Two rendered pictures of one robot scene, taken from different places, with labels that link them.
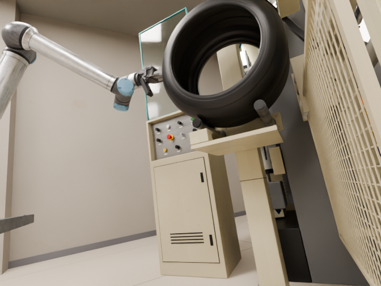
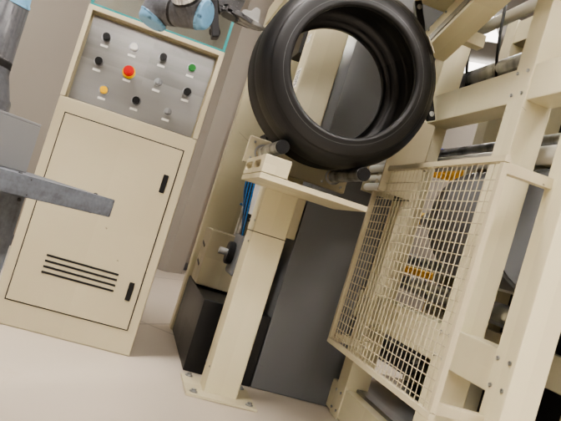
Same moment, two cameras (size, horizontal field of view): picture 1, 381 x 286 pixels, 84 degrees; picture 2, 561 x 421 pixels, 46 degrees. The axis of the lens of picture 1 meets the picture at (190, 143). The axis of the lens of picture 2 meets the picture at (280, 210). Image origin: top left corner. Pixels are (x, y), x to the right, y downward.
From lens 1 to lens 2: 1.40 m
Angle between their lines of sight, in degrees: 39
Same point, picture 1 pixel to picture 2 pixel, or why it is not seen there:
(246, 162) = (275, 210)
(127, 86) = (207, 17)
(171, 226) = (57, 241)
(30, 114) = not seen: outside the picture
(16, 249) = not seen: outside the picture
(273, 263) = (242, 347)
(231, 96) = (345, 148)
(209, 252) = (116, 309)
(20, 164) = not seen: outside the picture
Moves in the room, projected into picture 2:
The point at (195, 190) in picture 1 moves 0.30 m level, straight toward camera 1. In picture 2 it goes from (140, 200) to (176, 212)
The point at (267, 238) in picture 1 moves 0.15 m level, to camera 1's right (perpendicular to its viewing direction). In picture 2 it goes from (250, 317) to (281, 322)
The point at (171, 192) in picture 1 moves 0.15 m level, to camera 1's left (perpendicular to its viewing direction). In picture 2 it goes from (86, 181) to (48, 169)
